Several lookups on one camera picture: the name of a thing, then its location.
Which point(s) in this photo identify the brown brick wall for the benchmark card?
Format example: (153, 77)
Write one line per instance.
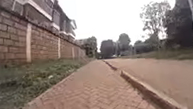
(2, 38)

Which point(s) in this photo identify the grass verge with weeds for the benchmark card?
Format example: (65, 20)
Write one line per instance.
(20, 84)

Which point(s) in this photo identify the grass strip beside road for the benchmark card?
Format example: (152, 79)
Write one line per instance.
(178, 54)

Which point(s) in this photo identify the pale path edge kerb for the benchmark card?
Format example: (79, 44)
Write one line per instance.
(35, 102)

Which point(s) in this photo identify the raised kerb strip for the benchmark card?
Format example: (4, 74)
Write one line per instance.
(147, 89)

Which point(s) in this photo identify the leafy green tree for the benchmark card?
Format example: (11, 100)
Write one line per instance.
(90, 46)

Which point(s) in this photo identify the red brick path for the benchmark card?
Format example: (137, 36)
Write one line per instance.
(97, 90)

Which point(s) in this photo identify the dark round tree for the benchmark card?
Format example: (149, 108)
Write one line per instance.
(107, 49)

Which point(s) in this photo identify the sparse thin tree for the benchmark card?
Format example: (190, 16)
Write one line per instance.
(154, 17)

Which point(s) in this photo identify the dark tall tree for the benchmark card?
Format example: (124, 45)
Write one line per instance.
(180, 23)

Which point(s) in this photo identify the reddish brown road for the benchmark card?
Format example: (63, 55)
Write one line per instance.
(180, 78)

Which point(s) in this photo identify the multi-storey building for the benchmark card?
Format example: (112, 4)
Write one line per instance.
(36, 5)

